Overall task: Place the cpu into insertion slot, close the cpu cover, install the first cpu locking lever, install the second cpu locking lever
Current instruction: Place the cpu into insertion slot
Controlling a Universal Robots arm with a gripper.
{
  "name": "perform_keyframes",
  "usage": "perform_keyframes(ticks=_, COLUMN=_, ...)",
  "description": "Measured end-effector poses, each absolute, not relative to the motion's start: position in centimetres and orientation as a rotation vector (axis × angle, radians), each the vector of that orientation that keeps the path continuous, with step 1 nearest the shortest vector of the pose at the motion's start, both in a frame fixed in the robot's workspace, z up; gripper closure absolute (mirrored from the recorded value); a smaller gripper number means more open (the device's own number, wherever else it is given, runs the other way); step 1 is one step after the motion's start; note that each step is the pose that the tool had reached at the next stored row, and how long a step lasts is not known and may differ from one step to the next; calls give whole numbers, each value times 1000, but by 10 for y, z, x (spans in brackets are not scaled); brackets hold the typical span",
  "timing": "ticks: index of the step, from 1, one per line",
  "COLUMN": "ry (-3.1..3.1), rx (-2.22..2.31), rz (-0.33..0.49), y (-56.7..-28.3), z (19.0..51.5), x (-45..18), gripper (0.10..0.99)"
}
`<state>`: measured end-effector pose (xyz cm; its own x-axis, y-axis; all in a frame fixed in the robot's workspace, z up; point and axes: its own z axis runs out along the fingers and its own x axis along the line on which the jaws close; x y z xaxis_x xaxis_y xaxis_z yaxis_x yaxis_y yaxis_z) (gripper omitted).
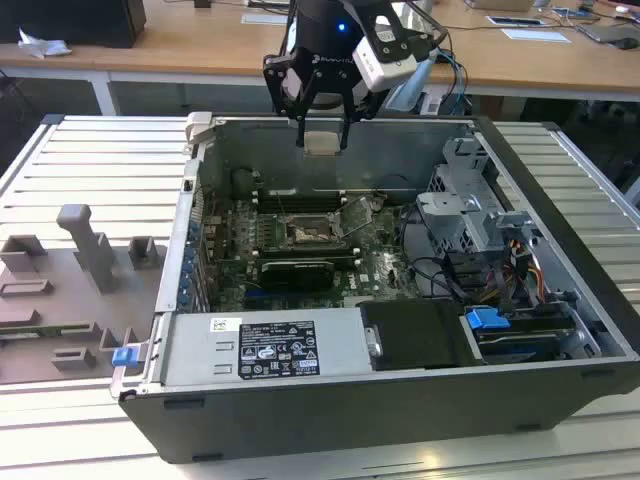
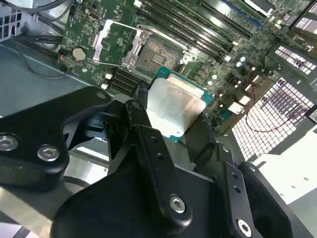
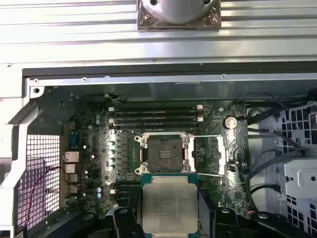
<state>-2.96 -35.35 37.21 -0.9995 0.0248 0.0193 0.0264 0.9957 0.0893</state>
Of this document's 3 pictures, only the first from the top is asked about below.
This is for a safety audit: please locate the crumpled white paper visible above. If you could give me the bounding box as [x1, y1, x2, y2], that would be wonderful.
[17, 26, 72, 59]

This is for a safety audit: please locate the wooden desk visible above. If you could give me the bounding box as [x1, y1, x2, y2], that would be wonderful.
[0, 0, 640, 117]

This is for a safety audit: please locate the RAM slot with white clips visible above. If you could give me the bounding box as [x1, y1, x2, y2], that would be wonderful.
[254, 188, 349, 196]
[254, 198, 349, 207]

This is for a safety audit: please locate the green motherboard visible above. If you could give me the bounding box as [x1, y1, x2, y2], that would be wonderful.
[202, 195, 422, 309]

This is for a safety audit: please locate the small graphics card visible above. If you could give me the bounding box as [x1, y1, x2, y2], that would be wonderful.
[258, 258, 335, 294]

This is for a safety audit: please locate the coloured wire bundle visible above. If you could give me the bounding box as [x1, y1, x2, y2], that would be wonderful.
[504, 238, 547, 302]

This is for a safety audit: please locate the CPU socket on motherboard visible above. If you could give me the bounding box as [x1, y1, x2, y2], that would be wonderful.
[281, 212, 352, 249]

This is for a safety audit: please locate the silver metal socket cover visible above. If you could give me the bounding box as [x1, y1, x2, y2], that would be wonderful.
[338, 197, 375, 239]

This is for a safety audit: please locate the black open PC case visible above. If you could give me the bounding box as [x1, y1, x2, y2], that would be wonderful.
[117, 112, 640, 464]

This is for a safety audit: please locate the silver metal drive cage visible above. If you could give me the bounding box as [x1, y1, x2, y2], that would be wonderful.
[414, 135, 504, 254]

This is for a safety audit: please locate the hard disk in blue carrier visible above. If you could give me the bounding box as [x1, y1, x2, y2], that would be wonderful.
[462, 305, 577, 364]

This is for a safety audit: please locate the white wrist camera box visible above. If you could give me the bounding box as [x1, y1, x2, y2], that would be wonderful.
[351, 14, 419, 94]

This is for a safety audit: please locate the grey laptop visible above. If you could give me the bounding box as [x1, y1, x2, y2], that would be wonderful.
[578, 20, 640, 45]

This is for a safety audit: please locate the black camera cable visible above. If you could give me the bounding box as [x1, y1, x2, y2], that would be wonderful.
[428, 19, 470, 117]

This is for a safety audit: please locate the black wire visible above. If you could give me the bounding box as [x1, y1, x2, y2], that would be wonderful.
[398, 207, 484, 302]

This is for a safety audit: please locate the grey case latch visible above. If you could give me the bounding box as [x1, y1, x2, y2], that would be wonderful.
[183, 111, 217, 147]

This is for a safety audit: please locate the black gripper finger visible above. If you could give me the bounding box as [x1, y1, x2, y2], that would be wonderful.
[319, 72, 384, 151]
[263, 52, 321, 149]

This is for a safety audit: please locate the square silver CPU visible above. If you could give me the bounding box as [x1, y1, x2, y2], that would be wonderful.
[303, 130, 342, 158]

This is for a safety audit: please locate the black plastic shroud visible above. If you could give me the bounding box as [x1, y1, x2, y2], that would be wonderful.
[359, 299, 479, 373]

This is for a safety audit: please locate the flat tablet with white frame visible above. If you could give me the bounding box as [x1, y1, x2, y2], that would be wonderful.
[486, 14, 545, 28]

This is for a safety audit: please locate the silver power supply unit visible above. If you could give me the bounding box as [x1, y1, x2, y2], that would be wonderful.
[162, 306, 376, 388]

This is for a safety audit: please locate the white paper sheet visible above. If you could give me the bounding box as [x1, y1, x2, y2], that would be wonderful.
[500, 27, 572, 45]

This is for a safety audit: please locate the black box on desk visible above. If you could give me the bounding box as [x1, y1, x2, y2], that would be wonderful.
[0, 0, 147, 50]

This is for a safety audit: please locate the grey parts rack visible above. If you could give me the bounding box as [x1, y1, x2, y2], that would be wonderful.
[0, 203, 169, 386]

